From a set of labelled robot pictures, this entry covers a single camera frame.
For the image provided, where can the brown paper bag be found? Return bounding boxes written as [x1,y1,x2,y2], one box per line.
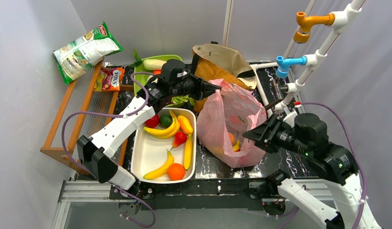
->
[191,42,258,113]

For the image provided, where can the single yellow banana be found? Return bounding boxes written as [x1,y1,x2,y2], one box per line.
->
[143,150,175,180]
[232,140,240,152]

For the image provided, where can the pink plastic grocery bag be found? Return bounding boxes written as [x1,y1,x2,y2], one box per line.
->
[196,79,267,168]

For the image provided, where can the green chips bag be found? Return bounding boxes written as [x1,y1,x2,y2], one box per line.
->
[53,22,124,84]

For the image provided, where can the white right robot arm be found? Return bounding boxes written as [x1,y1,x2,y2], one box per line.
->
[243,113,379,229]

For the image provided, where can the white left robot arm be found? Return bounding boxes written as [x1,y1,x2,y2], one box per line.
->
[77,59,221,190]

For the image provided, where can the yellow banana by bag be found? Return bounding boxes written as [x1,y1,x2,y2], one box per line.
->
[183,134,193,170]

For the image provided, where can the orange candy bag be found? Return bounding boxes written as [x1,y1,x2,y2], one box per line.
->
[93,67,125,92]

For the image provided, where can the green white leek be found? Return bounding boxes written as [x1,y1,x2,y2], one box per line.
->
[171,95,195,105]

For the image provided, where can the orange mango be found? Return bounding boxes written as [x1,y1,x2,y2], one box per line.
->
[177,115,194,135]

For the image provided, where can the green lime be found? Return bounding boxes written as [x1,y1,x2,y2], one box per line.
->
[159,114,173,128]

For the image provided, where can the white radish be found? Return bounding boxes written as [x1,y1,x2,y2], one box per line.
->
[143,59,166,71]

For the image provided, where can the yellow banana bunch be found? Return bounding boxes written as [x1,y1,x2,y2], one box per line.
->
[143,109,181,140]

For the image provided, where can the green vegetable tray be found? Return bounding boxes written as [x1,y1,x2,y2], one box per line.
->
[133,54,195,110]

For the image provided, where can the red apple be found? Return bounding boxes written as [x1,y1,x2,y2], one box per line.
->
[144,114,159,128]

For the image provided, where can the blue faucet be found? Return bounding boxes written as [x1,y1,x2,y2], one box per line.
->
[276,56,308,79]

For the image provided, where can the white fruit tray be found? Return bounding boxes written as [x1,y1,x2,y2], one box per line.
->
[130,107,197,185]

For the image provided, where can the orange fruit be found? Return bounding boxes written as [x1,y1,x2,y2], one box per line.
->
[167,163,186,181]

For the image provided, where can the orange faucet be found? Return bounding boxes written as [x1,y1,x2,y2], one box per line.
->
[293,11,335,44]

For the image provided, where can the wooden rack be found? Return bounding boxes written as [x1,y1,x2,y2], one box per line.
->
[40,61,125,175]

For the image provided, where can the aluminium base frame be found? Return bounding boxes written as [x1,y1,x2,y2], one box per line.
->
[52,68,353,229]

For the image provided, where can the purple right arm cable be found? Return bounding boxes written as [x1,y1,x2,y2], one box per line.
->
[278,102,368,229]

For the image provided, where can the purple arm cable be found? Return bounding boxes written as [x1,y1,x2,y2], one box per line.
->
[61,72,156,228]
[278,102,368,229]

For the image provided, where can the white pipe frame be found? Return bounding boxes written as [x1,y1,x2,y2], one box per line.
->
[251,0,367,124]

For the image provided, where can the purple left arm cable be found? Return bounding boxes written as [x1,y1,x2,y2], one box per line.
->
[61,72,156,228]

